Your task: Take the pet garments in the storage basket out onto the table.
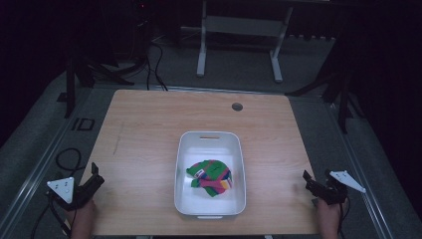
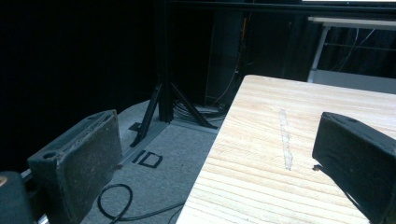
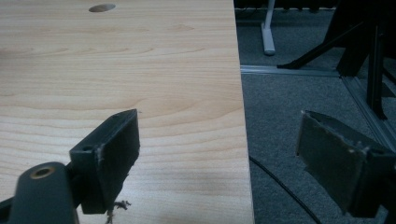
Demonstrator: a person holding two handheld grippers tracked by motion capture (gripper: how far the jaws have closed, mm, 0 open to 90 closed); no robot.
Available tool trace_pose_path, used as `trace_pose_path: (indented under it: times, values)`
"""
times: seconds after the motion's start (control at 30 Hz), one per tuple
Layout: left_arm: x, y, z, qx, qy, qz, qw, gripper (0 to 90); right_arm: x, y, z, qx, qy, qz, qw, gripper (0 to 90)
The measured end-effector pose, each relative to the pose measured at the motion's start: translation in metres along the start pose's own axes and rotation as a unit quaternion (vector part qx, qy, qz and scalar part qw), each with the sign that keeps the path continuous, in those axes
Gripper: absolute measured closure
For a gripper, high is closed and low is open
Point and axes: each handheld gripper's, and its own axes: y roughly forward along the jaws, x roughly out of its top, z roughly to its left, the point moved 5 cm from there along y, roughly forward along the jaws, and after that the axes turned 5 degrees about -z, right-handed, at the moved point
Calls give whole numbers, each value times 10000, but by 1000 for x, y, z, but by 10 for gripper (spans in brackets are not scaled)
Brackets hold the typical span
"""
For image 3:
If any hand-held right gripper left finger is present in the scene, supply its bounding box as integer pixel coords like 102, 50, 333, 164
68, 108, 141, 216

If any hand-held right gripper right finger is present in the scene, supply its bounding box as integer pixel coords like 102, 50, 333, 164
296, 109, 396, 218

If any black metal stand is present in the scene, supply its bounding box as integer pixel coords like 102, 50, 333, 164
276, 0, 396, 121

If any white table leg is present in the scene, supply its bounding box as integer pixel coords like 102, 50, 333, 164
261, 0, 276, 57

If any black cable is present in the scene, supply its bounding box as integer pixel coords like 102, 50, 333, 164
248, 155, 322, 224

